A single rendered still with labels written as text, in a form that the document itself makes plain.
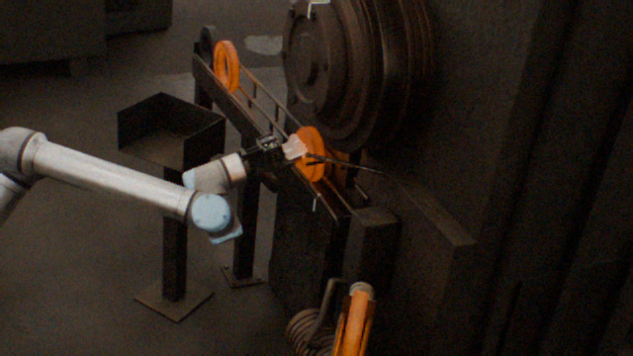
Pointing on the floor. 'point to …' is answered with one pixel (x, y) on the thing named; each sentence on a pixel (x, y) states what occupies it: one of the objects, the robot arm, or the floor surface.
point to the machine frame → (498, 189)
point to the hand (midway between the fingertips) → (309, 148)
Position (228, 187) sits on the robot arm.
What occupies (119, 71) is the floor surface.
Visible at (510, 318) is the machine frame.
